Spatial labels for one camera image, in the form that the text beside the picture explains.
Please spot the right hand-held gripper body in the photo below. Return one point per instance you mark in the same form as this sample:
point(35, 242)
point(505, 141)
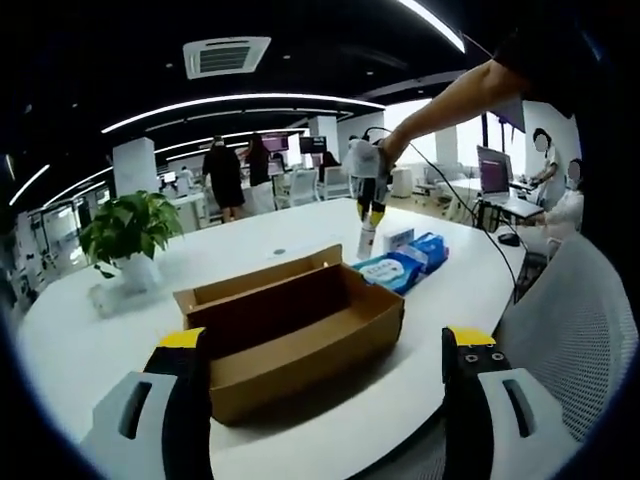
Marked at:
point(365, 160)

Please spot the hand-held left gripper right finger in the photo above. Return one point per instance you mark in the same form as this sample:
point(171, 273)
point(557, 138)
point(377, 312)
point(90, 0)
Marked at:
point(465, 400)

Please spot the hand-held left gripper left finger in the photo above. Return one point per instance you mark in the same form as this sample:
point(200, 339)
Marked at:
point(185, 400)

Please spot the white printed carton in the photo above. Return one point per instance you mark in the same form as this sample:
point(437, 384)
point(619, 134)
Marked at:
point(399, 240)

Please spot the white pump bottle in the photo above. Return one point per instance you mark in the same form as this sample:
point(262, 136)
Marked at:
point(366, 242)

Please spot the blue white wet wipes pack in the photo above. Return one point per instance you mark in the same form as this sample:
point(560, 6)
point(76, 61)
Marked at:
point(387, 272)

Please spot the brown cardboard shoe box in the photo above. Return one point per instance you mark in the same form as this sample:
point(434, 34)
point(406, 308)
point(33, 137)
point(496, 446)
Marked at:
point(300, 350)

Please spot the white mesh office chair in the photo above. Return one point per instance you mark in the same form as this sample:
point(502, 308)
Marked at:
point(302, 187)
point(565, 325)
point(334, 184)

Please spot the dark computer monitor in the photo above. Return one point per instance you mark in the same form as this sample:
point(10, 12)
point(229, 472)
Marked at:
point(494, 172)

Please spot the small glass cup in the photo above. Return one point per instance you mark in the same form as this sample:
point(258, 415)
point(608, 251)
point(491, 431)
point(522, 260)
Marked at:
point(105, 299)

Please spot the black computer mouse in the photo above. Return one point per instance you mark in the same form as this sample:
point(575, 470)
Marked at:
point(509, 239)

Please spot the curved ceiling light strip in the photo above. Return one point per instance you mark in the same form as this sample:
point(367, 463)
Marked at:
point(240, 99)

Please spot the ceiling air vent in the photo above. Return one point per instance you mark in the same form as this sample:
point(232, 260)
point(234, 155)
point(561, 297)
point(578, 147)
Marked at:
point(227, 57)

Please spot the green potted plant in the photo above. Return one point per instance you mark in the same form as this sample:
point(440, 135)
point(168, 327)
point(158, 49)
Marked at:
point(130, 225)

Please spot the person's dark sleeve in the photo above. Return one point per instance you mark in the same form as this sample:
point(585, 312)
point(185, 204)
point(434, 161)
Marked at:
point(550, 65)

